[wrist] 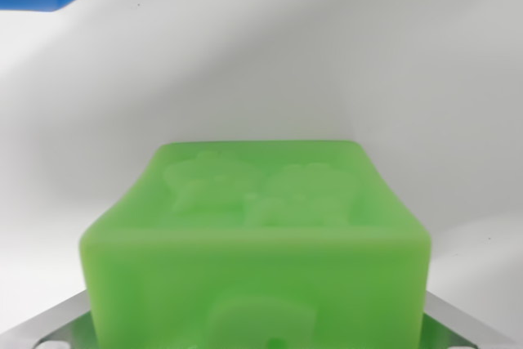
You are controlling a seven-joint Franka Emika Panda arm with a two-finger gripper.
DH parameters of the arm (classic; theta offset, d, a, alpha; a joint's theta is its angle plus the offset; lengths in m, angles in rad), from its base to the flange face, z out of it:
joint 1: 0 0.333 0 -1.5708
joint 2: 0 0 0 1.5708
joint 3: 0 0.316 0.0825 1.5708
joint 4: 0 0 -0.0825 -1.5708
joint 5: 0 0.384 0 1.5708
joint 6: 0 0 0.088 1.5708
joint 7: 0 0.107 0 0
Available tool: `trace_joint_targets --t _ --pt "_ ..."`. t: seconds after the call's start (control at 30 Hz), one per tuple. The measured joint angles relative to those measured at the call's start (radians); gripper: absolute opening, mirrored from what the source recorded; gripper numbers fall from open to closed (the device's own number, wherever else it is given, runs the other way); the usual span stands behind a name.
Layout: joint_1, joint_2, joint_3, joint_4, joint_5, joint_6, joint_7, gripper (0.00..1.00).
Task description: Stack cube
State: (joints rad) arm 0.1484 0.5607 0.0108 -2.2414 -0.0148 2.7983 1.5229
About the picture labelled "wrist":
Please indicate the green embossed cube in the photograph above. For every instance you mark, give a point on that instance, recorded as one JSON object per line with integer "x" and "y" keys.
{"x": 257, "y": 267}

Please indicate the gripper left finger with silver black pad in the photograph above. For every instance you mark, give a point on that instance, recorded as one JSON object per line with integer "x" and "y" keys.
{"x": 53, "y": 320}

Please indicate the gripper right finger with silver black pad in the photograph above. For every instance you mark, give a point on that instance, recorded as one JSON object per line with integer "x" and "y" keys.
{"x": 461, "y": 320}

